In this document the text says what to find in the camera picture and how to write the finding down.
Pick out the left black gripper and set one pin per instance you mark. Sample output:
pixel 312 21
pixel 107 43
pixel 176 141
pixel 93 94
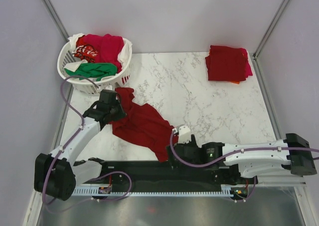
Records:
pixel 122 113

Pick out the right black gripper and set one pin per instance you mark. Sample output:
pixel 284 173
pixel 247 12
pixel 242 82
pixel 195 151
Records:
pixel 192 143

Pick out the dark red t shirt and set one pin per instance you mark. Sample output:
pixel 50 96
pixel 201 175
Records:
pixel 143 125

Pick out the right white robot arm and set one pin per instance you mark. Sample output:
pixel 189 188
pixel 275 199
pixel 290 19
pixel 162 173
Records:
pixel 293 154

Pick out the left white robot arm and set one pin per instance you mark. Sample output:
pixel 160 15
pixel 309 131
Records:
pixel 56 173

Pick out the white laundry basket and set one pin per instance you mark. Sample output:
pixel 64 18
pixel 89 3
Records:
pixel 87 85

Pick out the green shirt in basket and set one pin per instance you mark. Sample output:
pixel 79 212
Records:
pixel 97 71

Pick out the red printed shirt in basket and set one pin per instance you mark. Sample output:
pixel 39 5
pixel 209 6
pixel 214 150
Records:
pixel 85 51

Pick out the white shirt in basket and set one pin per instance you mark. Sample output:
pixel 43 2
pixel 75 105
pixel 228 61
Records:
pixel 123 56

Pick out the folded dark red shirt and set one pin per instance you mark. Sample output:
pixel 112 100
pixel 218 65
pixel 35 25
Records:
pixel 225 64

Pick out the folded pink shirt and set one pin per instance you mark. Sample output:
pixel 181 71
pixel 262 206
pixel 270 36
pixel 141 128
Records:
pixel 248 71

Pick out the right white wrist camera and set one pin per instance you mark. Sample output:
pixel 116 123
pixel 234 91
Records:
pixel 183 133

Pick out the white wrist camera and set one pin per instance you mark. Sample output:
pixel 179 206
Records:
pixel 183 133
pixel 110 87

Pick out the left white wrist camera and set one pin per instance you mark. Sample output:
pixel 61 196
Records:
pixel 110 87

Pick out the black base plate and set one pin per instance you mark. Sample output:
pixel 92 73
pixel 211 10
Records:
pixel 157 177

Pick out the aluminium rail bars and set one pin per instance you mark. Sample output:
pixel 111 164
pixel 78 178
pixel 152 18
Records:
pixel 276 180

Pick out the right aluminium table rail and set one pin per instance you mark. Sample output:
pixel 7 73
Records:
pixel 279 134

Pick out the left aluminium frame post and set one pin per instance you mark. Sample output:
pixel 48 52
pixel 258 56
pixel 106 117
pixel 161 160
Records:
pixel 56 19

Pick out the aluminium frame post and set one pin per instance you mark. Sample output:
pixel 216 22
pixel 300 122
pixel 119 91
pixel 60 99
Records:
pixel 273 23
pixel 56 19

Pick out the right aluminium frame post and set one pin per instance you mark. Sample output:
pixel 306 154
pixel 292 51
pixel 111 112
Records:
pixel 273 23

